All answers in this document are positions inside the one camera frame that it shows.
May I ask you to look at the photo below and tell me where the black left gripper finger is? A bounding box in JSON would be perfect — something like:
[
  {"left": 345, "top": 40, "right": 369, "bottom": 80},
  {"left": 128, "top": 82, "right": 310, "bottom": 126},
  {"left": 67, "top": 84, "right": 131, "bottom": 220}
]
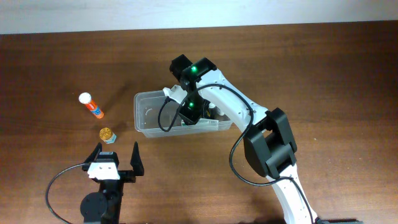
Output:
[
  {"left": 84, "top": 142, "right": 102, "bottom": 163},
  {"left": 130, "top": 142, "right": 144, "bottom": 176}
]

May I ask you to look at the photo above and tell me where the white Panadol box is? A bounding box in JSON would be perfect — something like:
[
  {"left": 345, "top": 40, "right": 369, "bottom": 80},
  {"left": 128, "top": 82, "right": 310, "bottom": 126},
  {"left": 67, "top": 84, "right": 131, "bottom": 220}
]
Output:
[{"left": 181, "top": 118, "right": 219, "bottom": 127}]

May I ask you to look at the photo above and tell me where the dark bottle white cap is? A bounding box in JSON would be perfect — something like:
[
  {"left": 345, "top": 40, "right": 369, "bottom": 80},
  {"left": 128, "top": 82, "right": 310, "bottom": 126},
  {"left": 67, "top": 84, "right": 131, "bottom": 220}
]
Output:
[{"left": 203, "top": 102, "right": 217, "bottom": 119}]

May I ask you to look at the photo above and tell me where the white translucent squeeze bottle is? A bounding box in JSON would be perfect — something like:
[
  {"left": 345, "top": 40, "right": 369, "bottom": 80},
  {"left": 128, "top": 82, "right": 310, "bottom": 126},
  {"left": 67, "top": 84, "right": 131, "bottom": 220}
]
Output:
[{"left": 216, "top": 107, "right": 228, "bottom": 120}]

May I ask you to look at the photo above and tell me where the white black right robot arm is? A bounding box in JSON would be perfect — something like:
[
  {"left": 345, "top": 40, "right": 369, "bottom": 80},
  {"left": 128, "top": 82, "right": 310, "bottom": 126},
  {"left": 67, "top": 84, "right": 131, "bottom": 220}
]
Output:
[{"left": 164, "top": 55, "right": 318, "bottom": 223}]

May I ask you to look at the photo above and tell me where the clear plastic container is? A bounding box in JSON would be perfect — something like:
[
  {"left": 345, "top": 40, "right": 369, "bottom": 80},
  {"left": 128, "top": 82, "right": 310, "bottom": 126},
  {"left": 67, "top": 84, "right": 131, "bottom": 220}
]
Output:
[{"left": 134, "top": 90, "right": 233, "bottom": 138}]

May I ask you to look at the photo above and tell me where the gold lid small jar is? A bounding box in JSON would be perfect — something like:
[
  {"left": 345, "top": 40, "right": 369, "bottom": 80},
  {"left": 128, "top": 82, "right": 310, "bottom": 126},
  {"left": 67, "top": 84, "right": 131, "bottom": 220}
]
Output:
[{"left": 99, "top": 128, "right": 117, "bottom": 144}]

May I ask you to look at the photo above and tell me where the orange Redoxon tablet tube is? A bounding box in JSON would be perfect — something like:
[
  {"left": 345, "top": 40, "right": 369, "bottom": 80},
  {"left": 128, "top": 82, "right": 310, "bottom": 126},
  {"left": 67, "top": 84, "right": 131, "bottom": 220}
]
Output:
[{"left": 78, "top": 92, "right": 104, "bottom": 119}]

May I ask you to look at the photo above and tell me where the black right camera cable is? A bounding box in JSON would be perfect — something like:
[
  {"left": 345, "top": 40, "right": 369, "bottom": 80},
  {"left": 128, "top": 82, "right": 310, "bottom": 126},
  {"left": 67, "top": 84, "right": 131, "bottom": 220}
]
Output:
[{"left": 157, "top": 83, "right": 315, "bottom": 224}]

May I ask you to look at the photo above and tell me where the black camera cable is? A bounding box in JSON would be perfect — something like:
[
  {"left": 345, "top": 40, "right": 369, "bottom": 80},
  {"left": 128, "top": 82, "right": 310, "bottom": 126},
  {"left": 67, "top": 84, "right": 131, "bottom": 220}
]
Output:
[
  {"left": 157, "top": 83, "right": 315, "bottom": 224},
  {"left": 45, "top": 162, "right": 91, "bottom": 224}
]

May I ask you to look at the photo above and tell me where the black left camera cable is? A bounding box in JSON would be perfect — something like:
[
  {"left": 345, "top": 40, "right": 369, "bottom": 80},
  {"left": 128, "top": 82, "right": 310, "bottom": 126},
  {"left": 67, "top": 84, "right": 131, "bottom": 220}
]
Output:
[{"left": 45, "top": 162, "right": 91, "bottom": 224}]

